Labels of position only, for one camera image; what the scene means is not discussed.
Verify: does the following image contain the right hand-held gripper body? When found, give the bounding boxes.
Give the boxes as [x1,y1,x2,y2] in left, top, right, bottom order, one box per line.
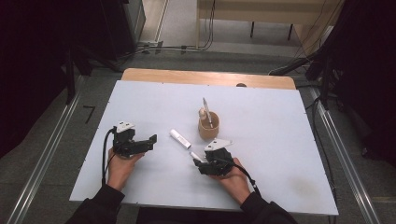
[199,138,234,177]

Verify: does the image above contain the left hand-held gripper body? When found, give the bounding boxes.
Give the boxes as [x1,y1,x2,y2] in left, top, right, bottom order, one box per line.
[112,120,149,158]

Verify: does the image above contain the small white tube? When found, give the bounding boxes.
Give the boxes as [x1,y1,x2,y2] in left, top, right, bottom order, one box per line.
[189,151,205,163]

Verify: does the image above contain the large white tube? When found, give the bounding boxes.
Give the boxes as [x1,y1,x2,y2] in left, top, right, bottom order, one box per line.
[169,129,192,150]

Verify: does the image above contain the tan fabric pouch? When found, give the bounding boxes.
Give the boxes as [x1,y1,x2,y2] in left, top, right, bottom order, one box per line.
[197,111,220,141]

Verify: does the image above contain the person's left hand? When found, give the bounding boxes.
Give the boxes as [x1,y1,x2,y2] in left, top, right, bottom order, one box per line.
[106,148,146,191]

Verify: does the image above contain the person's right hand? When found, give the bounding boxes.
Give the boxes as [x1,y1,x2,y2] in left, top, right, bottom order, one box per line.
[211,157,252,205]

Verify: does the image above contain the wooden table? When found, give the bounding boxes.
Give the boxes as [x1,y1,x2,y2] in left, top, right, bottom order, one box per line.
[120,67,297,91]

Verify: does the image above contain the black cabinet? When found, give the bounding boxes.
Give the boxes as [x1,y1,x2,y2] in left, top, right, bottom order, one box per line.
[101,0,147,61]

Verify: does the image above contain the dark curtain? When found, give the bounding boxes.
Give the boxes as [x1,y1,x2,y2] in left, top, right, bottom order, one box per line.
[306,0,396,167]
[0,0,108,160]

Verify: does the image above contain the light wooden desk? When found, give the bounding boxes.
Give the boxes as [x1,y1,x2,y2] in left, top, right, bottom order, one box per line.
[195,0,345,49]

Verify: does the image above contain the left hand-held gripper black cable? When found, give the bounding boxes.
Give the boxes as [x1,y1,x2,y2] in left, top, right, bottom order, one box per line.
[101,125,119,187]

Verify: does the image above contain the hand-held gripper black cable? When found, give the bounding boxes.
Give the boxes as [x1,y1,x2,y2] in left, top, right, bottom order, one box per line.
[101,125,119,187]
[231,161,262,196]

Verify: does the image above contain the right hand-held gripper black cable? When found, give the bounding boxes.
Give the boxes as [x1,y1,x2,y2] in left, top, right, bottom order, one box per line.
[231,161,262,196]

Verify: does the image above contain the metal floor rail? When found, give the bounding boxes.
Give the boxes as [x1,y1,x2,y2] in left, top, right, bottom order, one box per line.
[307,87,383,224]
[5,92,82,224]

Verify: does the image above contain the grey floor cable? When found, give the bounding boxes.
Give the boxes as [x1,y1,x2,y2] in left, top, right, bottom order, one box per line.
[117,43,213,61]

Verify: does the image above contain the black floor cable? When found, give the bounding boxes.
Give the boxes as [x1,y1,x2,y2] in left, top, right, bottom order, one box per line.
[304,95,338,200]

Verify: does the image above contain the black hanging cables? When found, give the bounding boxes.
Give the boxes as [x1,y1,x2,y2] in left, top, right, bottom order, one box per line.
[203,0,217,50]

